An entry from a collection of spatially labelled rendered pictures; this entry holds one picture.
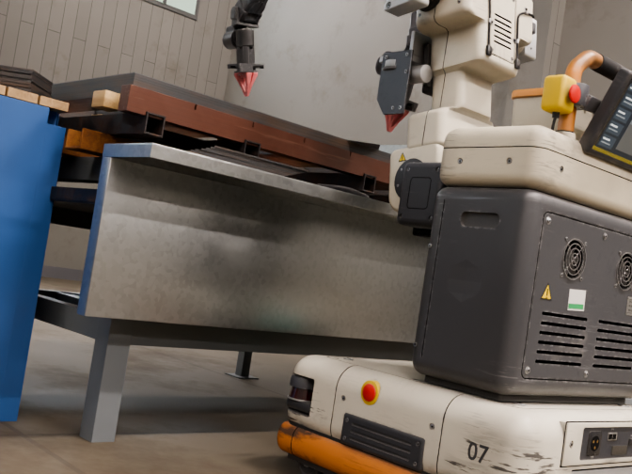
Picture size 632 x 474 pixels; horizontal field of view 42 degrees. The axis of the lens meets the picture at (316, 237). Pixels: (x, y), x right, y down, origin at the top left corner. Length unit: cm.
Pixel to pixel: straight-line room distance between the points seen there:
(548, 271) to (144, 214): 89
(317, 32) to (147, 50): 194
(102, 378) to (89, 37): 742
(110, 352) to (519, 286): 96
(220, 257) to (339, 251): 41
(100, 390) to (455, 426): 85
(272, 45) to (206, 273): 760
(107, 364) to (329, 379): 53
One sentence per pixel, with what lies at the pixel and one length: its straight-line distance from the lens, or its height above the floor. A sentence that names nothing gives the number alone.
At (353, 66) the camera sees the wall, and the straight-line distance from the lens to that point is 835.
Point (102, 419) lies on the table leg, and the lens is 203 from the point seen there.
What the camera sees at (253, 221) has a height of 57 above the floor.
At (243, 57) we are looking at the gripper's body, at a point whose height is 110.
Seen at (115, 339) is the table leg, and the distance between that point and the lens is 200.
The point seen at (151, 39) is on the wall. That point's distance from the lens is 958.
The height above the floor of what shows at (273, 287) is 41.
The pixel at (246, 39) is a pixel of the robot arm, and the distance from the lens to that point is 263.
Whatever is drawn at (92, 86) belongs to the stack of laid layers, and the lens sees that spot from 216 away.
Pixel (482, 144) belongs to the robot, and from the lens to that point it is 167.
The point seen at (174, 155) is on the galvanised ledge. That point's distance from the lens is 174.
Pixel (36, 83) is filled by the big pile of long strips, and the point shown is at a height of 82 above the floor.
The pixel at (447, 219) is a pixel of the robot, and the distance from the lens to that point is 169.
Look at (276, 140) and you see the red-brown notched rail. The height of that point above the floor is 80.
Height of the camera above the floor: 47
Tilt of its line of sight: 2 degrees up
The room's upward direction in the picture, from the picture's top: 9 degrees clockwise
